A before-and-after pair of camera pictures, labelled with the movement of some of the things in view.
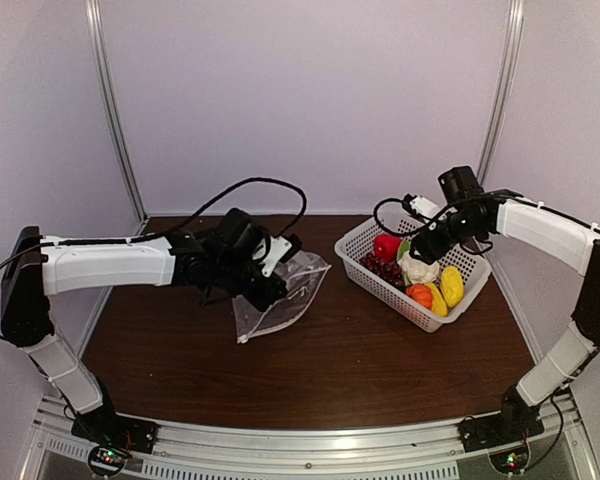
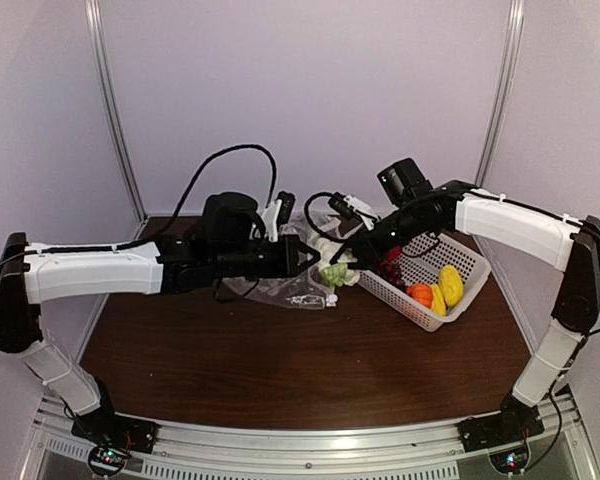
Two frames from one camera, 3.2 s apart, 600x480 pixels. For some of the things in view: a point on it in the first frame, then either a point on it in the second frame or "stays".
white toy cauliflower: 414,271 to 337,274
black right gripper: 431,249 to 357,245
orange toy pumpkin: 422,294 stays
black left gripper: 274,289 to 288,266
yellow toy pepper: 453,285 stays
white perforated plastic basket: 469,258 stays
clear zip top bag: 304,274 to 306,289
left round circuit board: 105,461 stays
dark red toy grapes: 391,269 stays
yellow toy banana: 439,304 stays
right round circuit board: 510,462 stays
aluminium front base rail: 438,452 stays
